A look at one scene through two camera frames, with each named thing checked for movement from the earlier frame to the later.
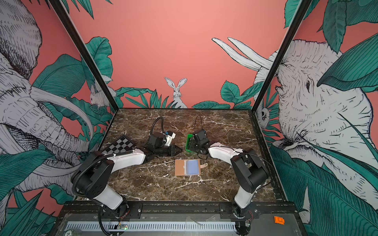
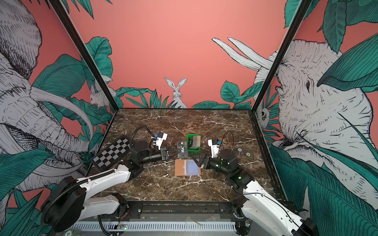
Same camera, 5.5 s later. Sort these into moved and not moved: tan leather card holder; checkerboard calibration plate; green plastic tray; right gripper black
Moved: right gripper black
Not moved: checkerboard calibration plate; tan leather card holder; green plastic tray
